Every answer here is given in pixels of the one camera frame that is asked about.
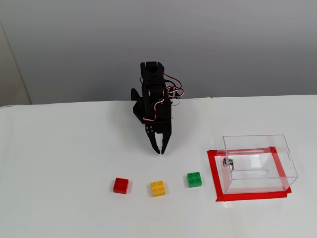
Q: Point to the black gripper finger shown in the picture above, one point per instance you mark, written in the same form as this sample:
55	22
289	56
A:
167	141
153	141

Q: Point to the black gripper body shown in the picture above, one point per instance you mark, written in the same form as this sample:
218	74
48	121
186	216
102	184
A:
159	128

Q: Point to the green lego brick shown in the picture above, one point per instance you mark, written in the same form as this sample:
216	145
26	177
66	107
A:
194	179

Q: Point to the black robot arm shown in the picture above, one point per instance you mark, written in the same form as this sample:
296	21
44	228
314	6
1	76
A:
151	74

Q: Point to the yellow lego brick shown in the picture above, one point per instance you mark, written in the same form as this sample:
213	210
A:
158	189

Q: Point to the red lego brick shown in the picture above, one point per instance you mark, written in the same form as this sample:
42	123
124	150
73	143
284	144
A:
121	185

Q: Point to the transparent acrylic box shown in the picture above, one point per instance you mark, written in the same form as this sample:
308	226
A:
257	183

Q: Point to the silver cam lock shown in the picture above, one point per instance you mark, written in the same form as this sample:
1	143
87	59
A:
229	162

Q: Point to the red tape frame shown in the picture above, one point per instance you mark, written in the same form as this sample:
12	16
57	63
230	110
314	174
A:
247	197

